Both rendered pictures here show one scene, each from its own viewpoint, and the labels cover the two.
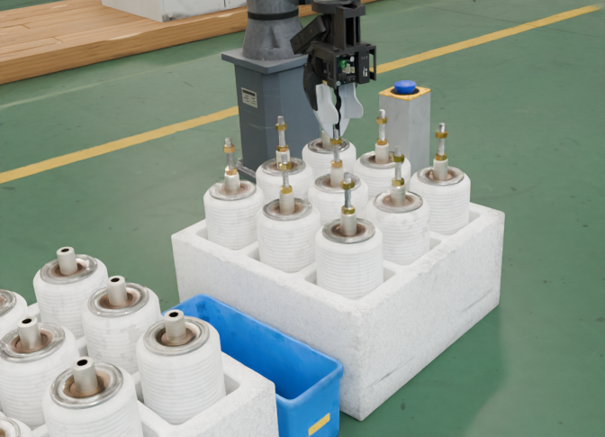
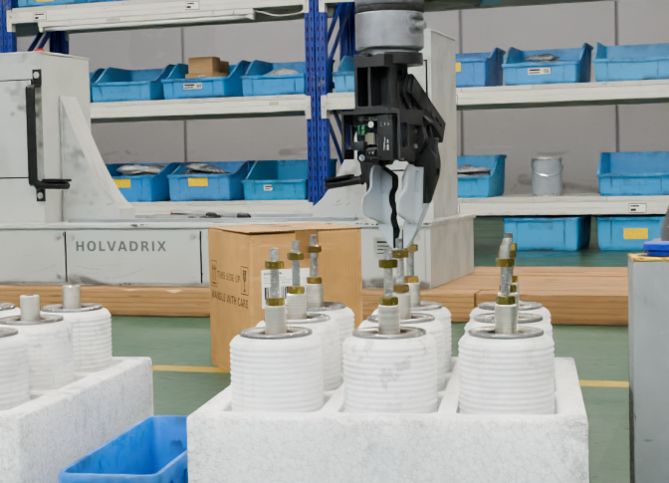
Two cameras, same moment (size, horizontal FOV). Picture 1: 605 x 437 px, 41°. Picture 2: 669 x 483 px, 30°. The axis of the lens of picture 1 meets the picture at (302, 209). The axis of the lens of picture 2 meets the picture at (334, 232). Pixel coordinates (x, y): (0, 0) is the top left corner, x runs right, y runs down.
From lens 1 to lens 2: 1.26 m
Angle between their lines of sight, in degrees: 58
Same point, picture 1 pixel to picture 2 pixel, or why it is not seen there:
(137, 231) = not seen: hidden behind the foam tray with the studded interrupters
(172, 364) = not seen: outside the picture
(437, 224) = (464, 399)
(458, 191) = (488, 349)
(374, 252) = (266, 359)
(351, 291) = (237, 406)
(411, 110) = (639, 278)
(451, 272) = (416, 459)
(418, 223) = (372, 359)
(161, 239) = not seen: hidden behind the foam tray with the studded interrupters
